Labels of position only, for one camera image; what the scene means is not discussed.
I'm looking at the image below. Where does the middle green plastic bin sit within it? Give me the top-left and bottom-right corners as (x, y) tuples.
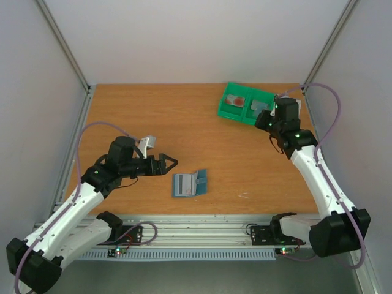
(241, 89), (275, 125)

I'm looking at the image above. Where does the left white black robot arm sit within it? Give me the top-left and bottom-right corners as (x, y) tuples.
(6, 136), (178, 293)

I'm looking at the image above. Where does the left aluminium corner post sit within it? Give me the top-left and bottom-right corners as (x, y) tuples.
(34, 0), (91, 94)

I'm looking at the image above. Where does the small circuit board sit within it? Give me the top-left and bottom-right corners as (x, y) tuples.
(275, 247), (299, 255)
(107, 247), (127, 258)

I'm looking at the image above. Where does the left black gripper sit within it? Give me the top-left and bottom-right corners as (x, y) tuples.
(121, 154), (178, 178)

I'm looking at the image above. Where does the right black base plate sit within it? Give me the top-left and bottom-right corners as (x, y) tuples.
(245, 224), (306, 246)

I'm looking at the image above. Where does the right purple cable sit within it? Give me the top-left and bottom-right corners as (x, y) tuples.
(275, 83), (367, 270)

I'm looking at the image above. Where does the blue card holder wallet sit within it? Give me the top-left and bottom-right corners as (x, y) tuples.
(172, 169), (208, 198)

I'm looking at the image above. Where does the green plastic bin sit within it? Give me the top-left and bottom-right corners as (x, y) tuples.
(241, 89), (275, 125)
(217, 82), (251, 122)

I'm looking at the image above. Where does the aluminium front rail frame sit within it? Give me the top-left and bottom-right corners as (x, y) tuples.
(29, 198), (365, 248)

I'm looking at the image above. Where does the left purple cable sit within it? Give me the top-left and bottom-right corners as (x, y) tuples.
(14, 121), (159, 294)

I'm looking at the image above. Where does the grey slotted cable duct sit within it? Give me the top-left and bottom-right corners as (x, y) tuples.
(78, 248), (276, 262)

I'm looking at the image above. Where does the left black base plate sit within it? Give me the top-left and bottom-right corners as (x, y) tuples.
(100, 225), (143, 245)

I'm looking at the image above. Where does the left small circuit board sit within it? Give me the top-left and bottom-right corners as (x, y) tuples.
(107, 247), (127, 258)

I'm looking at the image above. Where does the purple cable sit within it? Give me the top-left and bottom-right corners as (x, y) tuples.
(14, 121), (159, 294)
(275, 83), (367, 270)

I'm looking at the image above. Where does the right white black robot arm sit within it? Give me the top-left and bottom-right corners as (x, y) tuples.
(255, 97), (371, 257)

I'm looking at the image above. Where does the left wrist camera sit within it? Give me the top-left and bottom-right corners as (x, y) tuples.
(137, 135), (156, 159)

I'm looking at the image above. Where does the right small circuit board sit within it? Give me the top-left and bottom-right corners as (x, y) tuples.
(275, 247), (299, 255)

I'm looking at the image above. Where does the aluminium corner post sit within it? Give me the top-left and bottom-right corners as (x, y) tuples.
(304, 0), (360, 84)
(34, 0), (91, 94)

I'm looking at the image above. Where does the right aluminium corner post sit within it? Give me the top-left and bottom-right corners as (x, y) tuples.
(304, 0), (360, 84)

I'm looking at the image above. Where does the left green plastic bin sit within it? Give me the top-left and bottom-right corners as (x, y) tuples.
(217, 82), (251, 122)

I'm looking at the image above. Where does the red patterned card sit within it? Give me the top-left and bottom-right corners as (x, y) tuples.
(225, 94), (245, 108)

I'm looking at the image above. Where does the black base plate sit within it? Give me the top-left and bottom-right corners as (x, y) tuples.
(245, 224), (306, 246)
(100, 225), (143, 245)

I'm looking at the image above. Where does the teal VIP card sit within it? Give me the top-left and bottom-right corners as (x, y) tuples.
(251, 100), (270, 118)

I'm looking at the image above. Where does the white plastic bin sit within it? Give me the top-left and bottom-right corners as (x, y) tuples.
(275, 95), (302, 108)

